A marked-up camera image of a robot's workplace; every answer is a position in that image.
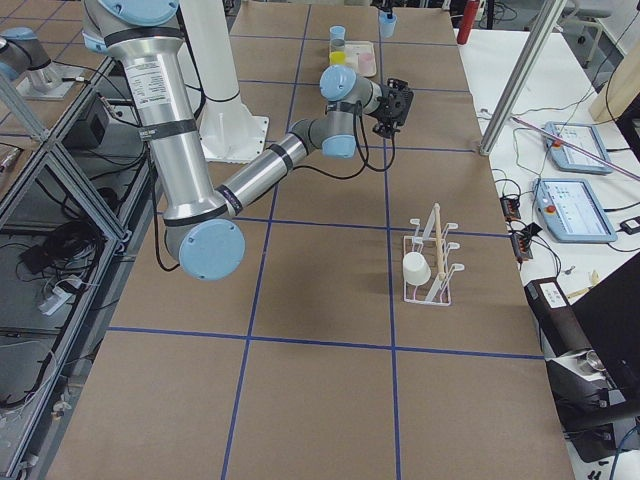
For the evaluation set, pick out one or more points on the cream plastic tray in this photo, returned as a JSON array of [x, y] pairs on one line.
[[353, 49]]

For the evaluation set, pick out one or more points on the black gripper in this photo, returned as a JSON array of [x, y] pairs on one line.
[[384, 116]]

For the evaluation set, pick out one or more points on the black box device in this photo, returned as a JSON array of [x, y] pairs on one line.
[[555, 316]]

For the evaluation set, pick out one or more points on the red bottle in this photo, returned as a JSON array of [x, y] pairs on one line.
[[468, 19]]

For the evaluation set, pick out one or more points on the pale green-white plastic cup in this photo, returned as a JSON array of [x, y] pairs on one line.
[[416, 270]]

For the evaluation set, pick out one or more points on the pink plastic cup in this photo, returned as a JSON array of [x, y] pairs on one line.
[[366, 64]]

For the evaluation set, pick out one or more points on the upper teach pendant tablet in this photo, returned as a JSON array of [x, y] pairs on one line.
[[583, 136]]

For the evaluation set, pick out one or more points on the aluminium frame post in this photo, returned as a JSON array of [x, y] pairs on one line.
[[537, 38]]

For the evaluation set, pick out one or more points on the teach pendant tablet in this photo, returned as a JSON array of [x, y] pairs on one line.
[[583, 136], [571, 211]]

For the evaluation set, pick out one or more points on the white wire cup rack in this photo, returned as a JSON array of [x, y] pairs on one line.
[[431, 240]]

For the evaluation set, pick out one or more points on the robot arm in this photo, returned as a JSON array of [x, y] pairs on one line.
[[145, 37], [385, 6]]

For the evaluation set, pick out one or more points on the yellow plastic cup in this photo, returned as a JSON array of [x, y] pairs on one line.
[[337, 58]]

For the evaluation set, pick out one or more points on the lower teach pendant tablet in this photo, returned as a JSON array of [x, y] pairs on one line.
[[571, 211]]

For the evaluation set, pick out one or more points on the grey plastic cup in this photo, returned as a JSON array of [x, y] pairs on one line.
[[336, 45]]

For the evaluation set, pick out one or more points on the light blue plastic cup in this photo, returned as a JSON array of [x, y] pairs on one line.
[[387, 24]]

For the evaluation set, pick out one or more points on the reacher grabber stick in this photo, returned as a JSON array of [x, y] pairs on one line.
[[577, 148]]

